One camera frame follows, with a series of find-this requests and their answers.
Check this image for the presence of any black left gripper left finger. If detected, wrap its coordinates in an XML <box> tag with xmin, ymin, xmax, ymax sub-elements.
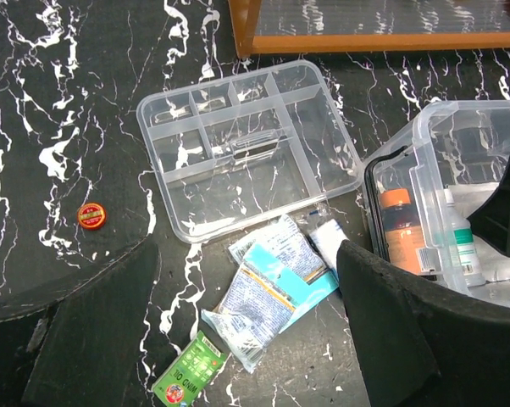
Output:
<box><xmin>0</xmin><ymin>240</ymin><xmax>159</xmax><ymax>406</ymax></box>

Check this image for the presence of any green wind oil box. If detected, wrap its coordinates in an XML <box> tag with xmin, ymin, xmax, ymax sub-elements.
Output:
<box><xmin>152</xmin><ymin>331</ymin><xmax>229</xmax><ymax>406</ymax></box>

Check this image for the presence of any clear medicine kit box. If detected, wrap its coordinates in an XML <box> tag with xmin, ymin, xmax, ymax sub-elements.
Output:
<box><xmin>363</xmin><ymin>100</ymin><xmax>510</xmax><ymax>308</ymax></box>

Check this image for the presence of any clear compartment organizer tray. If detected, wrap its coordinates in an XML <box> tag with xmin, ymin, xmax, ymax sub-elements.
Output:
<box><xmin>136</xmin><ymin>59</ymin><xmax>362</xmax><ymax>243</ymax></box>

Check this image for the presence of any white medicine bottle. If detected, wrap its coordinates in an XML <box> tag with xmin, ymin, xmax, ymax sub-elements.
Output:
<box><xmin>443</xmin><ymin>187</ymin><xmax>486</xmax><ymax>287</ymax></box>

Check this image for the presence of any small red balm tin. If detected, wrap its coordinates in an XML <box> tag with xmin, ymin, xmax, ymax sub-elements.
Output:
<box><xmin>77</xmin><ymin>203</ymin><xmax>108</xmax><ymax>231</ymax></box>

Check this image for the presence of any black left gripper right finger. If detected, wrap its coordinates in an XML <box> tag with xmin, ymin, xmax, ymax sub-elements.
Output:
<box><xmin>337</xmin><ymin>240</ymin><xmax>510</xmax><ymax>406</ymax></box>

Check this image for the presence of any orange wooden shelf rack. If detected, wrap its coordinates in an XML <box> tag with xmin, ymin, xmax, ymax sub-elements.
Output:
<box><xmin>228</xmin><ymin>1</ymin><xmax>510</xmax><ymax>58</ymax></box>

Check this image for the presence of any amber bottle orange cap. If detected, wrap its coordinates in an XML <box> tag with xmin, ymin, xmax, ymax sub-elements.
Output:
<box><xmin>380</xmin><ymin>188</ymin><xmax>434</xmax><ymax>276</ymax></box>

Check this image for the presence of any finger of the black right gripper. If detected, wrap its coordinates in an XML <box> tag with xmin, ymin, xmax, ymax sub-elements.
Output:
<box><xmin>468</xmin><ymin>156</ymin><xmax>510</xmax><ymax>258</ymax></box>

